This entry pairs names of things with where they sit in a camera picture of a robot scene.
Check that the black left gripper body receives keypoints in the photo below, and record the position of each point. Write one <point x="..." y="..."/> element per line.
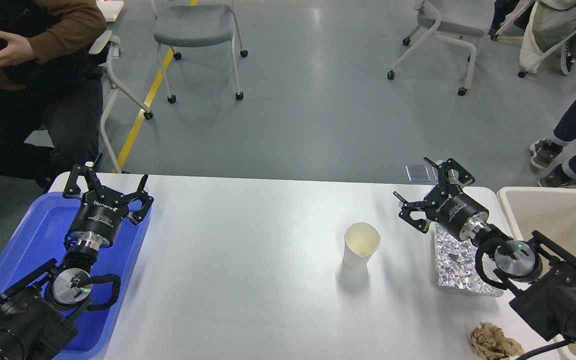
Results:
<point x="98" y="218"/>

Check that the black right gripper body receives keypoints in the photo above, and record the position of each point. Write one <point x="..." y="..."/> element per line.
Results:
<point x="457" y="212"/>

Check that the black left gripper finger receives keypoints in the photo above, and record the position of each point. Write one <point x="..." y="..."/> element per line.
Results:
<point x="94" y="187"/>
<point x="139" y="195"/>

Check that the white paper cup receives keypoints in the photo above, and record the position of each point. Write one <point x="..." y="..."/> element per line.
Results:
<point x="361" y="240"/>

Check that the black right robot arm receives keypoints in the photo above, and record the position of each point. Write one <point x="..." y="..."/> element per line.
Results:
<point x="539" y="272"/>

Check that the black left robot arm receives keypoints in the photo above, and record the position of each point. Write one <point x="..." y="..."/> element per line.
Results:
<point x="64" y="273"/>

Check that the metal floor socket left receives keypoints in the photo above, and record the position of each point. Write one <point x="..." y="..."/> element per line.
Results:
<point x="417" y="173"/>

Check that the crumpled silver foil bag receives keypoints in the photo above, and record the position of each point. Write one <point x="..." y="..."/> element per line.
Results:
<point x="455" y="263"/>

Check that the blue plastic tray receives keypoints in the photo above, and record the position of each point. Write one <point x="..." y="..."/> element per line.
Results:
<point x="39" y="238"/>

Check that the seated person in brown sweater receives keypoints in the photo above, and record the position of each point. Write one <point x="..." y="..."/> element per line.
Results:
<point x="51" y="96"/>

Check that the beige plastic bin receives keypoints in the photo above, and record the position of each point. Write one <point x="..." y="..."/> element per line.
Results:
<point x="549" y="210"/>

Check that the crumpled brown paper ball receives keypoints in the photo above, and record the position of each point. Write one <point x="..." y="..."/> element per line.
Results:
<point x="489" y="342"/>

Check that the white chair under person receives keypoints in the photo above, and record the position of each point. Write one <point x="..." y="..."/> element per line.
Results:
<point x="108" y="39"/>

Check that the grey office chair right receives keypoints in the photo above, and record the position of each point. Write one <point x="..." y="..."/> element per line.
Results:
<point x="464" y="23"/>

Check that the grey office chair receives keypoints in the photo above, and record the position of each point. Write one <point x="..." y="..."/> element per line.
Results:
<point x="464" y="23"/>
<point x="197" y="27"/>

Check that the grey office chair centre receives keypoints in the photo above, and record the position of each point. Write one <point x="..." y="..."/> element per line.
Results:
<point x="197" y="27"/>

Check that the white chair with coat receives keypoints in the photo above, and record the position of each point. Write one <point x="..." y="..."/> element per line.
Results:
<point x="549" y="26"/>

